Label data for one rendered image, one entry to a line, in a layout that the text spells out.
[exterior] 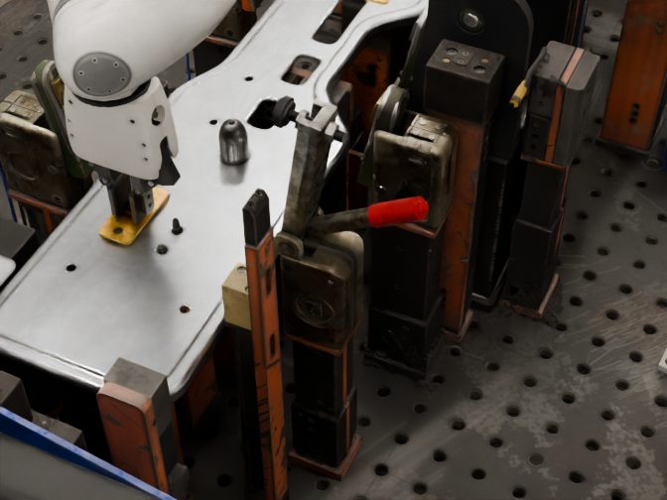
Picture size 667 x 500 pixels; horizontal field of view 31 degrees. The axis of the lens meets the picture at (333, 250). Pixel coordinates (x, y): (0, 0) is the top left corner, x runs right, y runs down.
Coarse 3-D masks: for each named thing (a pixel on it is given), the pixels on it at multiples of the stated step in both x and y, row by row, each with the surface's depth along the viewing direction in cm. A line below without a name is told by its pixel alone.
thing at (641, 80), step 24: (648, 0) 159; (624, 24) 163; (648, 24) 161; (624, 48) 166; (648, 48) 164; (624, 72) 168; (648, 72) 167; (624, 96) 171; (648, 96) 169; (624, 120) 174; (648, 120) 172; (600, 144) 178; (624, 144) 177; (648, 144) 175
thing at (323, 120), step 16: (288, 96) 106; (288, 112) 106; (304, 112) 106; (320, 112) 105; (336, 112) 106; (304, 128) 104; (320, 128) 104; (336, 128) 106; (304, 144) 106; (320, 144) 105; (304, 160) 107; (320, 160) 108; (304, 176) 108; (320, 176) 111; (288, 192) 111; (304, 192) 110; (320, 192) 114; (288, 208) 112; (304, 208) 112; (288, 224) 114; (304, 224) 113
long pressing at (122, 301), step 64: (320, 0) 153; (256, 64) 144; (320, 64) 144; (192, 128) 136; (256, 128) 136; (192, 192) 129; (64, 256) 123; (128, 256) 123; (192, 256) 123; (0, 320) 117; (64, 320) 117; (128, 320) 117; (192, 320) 117
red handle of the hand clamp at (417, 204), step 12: (372, 204) 110; (384, 204) 109; (396, 204) 108; (408, 204) 107; (420, 204) 107; (324, 216) 114; (336, 216) 113; (348, 216) 112; (360, 216) 111; (372, 216) 110; (384, 216) 109; (396, 216) 108; (408, 216) 107; (420, 216) 107; (312, 228) 115; (324, 228) 114; (336, 228) 113; (348, 228) 112
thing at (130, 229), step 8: (160, 192) 128; (128, 200) 126; (160, 200) 127; (128, 208) 125; (112, 216) 126; (120, 216) 126; (128, 216) 126; (104, 224) 125; (112, 224) 125; (120, 224) 125; (128, 224) 125; (136, 224) 125; (144, 224) 125; (104, 232) 124; (112, 232) 124; (128, 232) 124; (136, 232) 124; (120, 240) 123; (128, 240) 123
